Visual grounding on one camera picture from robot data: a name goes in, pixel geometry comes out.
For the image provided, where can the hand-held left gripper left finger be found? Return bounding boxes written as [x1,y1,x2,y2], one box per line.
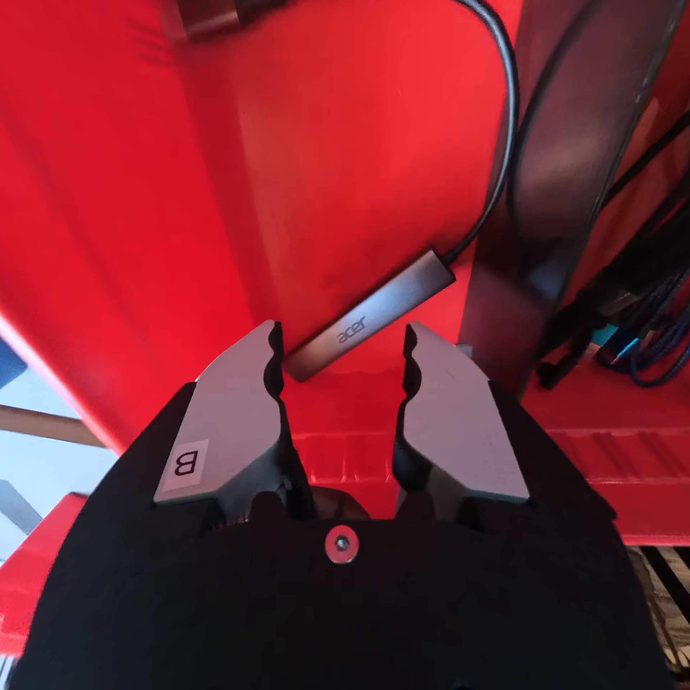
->
[153,321,316,523]

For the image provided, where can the red plastic bin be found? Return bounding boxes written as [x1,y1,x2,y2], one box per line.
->
[0,0,532,656]
[517,0,690,548]

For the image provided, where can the bundle of braided cables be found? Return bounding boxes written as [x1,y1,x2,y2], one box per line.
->
[593,264,690,389]

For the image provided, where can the thin black hub cable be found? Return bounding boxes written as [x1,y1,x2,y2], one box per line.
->
[445,0,521,265]

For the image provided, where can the grey usb hub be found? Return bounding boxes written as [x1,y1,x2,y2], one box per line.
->
[283,248,456,382]

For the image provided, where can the black braided usb-c cable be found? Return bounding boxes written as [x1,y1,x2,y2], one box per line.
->
[536,108,690,391]

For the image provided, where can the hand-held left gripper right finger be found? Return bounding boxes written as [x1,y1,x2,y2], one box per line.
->
[391,322,530,523]

